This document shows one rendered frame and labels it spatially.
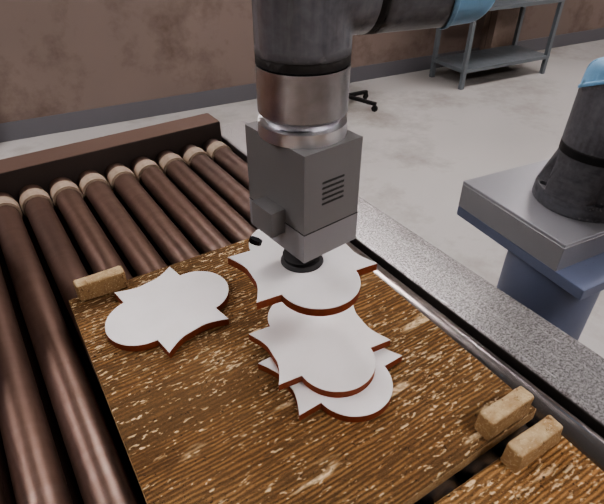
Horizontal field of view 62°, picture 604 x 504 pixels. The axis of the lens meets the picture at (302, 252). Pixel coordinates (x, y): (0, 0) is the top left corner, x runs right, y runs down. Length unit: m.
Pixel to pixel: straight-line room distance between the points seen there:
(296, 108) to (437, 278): 0.38
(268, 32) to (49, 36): 3.29
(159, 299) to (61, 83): 3.15
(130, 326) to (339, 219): 0.28
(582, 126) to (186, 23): 3.17
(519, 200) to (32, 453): 0.77
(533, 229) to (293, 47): 0.57
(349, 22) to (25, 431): 0.47
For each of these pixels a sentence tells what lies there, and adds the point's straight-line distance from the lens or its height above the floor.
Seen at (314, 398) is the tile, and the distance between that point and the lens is 0.51.
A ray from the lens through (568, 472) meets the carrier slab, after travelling 0.53.
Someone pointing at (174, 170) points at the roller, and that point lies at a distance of 0.98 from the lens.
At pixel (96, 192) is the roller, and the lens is 0.94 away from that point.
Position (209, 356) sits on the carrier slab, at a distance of 0.56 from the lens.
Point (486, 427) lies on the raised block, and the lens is 0.51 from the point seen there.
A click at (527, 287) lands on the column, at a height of 0.77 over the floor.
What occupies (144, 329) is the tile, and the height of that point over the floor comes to 0.95.
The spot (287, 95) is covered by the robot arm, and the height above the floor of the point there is 1.22.
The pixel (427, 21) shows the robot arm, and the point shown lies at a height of 1.26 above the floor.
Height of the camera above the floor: 1.35
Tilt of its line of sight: 36 degrees down
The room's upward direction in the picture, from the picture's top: straight up
